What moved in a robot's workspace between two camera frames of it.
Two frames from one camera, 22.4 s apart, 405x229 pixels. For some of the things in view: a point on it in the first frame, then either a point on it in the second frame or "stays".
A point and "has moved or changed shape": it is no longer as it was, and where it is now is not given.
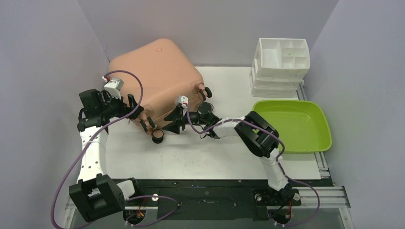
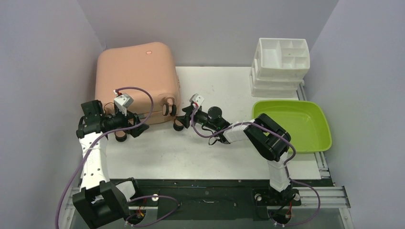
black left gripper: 125,109 to 137,130
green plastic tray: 302,127 stays
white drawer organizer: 279,67 stays
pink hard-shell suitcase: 159,77 has moved or changed shape
